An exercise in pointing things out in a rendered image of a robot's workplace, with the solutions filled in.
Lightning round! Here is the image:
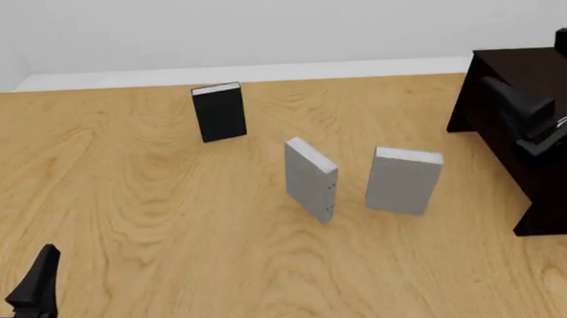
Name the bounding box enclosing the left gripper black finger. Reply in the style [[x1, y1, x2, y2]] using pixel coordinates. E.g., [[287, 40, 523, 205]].
[[3, 242, 64, 318]]

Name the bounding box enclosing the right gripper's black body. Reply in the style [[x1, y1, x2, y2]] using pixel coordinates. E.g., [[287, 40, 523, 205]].
[[515, 105, 567, 158]]

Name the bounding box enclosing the dark wooden cabinet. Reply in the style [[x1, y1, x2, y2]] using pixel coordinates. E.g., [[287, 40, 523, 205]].
[[442, 44, 567, 239]]

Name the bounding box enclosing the plain grey book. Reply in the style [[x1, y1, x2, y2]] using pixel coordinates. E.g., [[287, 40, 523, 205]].
[[362, 144, 447, 219]]

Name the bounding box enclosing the grey book with spine dots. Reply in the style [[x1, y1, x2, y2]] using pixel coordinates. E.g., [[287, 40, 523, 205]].
[[283, 134, 342, 227]]

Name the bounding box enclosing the black book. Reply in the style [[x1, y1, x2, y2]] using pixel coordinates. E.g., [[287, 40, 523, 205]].
[[189, 80, 249, 145]]

